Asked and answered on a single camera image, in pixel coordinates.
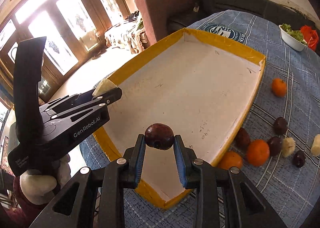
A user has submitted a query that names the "pale banana chunk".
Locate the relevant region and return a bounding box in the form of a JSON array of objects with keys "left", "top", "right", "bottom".
[
  {"left": 92, "top": 78, "right": 117, "bottom": 98},
  {"left": 281, "top": 137, "right": 296, "bottom": 158}
]

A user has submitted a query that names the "dark red plum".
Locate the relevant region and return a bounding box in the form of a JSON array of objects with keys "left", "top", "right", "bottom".
[{"left": 144, "top": 123, "right": 175, "bottom": 151}]

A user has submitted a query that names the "wrinkled red date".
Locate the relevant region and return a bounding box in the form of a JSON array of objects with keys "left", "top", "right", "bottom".
[{"left": 234, "top": 127, "right": 251, "bottom": 150}]

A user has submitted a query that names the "large orange tangerine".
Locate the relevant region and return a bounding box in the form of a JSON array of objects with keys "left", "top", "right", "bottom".
[{"left": 246, "top": 139, "right": 270, "bottom": 167}]

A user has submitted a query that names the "small orange tangerine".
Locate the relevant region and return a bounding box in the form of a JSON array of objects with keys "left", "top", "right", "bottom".
[{"left": 271, "top": 78, "right": 287, "bottom": 98}]

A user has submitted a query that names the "left white gloved hand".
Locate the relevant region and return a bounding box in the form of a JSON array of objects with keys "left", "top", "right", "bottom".
[{"left": 14, "top": 154, "right": 71, "bottom": 205}]

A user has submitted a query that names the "patterned side table cloth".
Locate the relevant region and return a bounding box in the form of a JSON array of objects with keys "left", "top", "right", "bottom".
[{"left": 105, "top": 18, "right": 150, "bottom": 54}]

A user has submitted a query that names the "yellow taped cardboard tray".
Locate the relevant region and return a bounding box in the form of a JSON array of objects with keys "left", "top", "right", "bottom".
[{"left": 93, "top": 28, "right": 266, "bottom": 210}]

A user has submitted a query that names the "dark plum by tangerine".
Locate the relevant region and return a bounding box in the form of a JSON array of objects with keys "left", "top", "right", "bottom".
[{"left": 267, "top": 136, "right": 282, "bottom": 156}]

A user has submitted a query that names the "blue plaid tablecloth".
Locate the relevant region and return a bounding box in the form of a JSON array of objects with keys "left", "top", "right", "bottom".
[{"left": 79, "top": 9, "right": 320, "bottom": 228}]

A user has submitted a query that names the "small dark plum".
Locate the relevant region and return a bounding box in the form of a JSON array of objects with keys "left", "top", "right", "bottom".
[{"left": 292, "top": 150, "right": 306, "bottom": 168}]

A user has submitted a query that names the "maroon armchair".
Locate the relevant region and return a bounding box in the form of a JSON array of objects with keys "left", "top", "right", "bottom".
[{"left": 135, "top": 0, "right": 197, "bottom": 45}]

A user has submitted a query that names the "pale banana chunk edge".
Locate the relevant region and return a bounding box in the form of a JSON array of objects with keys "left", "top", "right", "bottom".
[{"left": 311, "top": 134, "right": 320, "bottom": 156}]

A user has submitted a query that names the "white bowl of greens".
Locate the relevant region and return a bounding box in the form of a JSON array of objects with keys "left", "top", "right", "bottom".
[{"left": 279, "top": 23, "right": 308, "bottom": 52}]

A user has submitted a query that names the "black leather sofa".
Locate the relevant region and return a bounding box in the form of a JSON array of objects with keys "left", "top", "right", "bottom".
[{"left": 167, "top": 0, "right": 316, "bottom": 34}]

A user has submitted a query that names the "red plastic bag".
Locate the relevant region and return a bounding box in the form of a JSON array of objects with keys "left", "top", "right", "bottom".
[{"left": 300, "top": 25, "right": 319, "bottom": 52}]

